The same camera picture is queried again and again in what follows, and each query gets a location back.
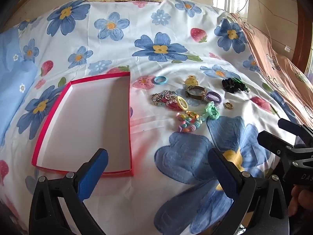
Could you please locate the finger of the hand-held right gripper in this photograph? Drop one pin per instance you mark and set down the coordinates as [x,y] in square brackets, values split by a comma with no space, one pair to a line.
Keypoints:
[271,140]
[292,128]

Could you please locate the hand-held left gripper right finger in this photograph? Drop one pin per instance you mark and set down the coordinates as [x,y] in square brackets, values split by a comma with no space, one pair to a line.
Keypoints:
[223,173]

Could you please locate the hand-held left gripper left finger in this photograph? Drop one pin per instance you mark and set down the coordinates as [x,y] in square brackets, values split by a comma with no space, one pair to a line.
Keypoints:
[94,173]

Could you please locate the red shallow cardboard box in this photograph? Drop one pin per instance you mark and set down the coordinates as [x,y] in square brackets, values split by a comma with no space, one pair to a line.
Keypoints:
[85,127]

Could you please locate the bronze wristwatch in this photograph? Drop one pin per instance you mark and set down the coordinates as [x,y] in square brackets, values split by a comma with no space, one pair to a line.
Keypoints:
[195,91]

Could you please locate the yellow claw hair clip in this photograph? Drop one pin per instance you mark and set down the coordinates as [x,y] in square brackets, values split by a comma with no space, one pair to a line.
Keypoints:
[190,81]

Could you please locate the person's right hand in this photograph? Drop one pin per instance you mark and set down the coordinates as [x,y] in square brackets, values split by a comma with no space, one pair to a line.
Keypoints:
[299,198]

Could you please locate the black scrunchie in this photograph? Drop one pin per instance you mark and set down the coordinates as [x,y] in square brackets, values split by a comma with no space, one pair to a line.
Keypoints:
[229,84]

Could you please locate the pink printed blanket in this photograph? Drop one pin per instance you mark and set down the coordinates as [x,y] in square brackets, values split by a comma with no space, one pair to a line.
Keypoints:
[269,53]

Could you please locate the red hair clip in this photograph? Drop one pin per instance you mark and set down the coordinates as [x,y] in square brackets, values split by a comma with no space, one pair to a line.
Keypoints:
[171,106]

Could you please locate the blue pillow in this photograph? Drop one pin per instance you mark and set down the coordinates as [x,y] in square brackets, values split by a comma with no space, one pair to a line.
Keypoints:
[12,78]

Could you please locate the floral strawberry print bedsheet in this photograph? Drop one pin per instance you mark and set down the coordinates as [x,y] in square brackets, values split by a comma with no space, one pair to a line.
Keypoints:
[146,17]

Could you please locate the wooden bed frame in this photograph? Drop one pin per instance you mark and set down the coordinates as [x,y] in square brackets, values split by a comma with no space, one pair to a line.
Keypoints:
[302,41]

